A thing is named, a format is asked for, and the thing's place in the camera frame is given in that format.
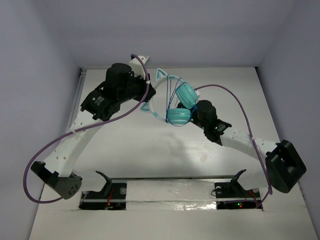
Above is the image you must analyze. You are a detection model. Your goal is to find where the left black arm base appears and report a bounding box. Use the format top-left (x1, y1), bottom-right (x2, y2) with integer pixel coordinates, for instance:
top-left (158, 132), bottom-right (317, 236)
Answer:
top-left (78, 182), bottom-right (127, 211)

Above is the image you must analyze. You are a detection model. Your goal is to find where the thin blue headphone cable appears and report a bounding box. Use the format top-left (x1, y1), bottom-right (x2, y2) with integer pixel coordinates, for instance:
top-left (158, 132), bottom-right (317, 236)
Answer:
top-left (164, 74), bottom-right (198, 127)

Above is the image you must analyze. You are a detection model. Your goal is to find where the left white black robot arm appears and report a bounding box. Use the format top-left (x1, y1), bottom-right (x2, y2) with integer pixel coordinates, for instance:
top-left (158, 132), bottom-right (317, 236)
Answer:
top-left (23, 56), bottom-right (156, 204)

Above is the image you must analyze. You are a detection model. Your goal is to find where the aluminium rail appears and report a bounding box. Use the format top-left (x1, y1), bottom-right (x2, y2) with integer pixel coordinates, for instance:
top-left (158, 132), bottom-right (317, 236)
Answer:
top-left (109, 172), bottom-right (292, 181)

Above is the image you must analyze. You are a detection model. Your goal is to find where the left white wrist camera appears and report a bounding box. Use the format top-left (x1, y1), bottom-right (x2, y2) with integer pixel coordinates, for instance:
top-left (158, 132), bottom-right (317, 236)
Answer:
top-left (128, 54), bottom-right (150, 79)

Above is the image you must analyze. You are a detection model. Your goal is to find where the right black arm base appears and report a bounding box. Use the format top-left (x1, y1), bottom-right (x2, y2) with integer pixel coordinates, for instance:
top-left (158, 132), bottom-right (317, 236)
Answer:
top-left (210, 182), bottom-right (262, 210)

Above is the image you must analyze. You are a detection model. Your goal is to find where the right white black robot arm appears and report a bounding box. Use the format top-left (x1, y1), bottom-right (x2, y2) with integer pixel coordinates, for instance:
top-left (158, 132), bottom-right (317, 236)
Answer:
top-left (192, 100), bottom-right (307, 197)

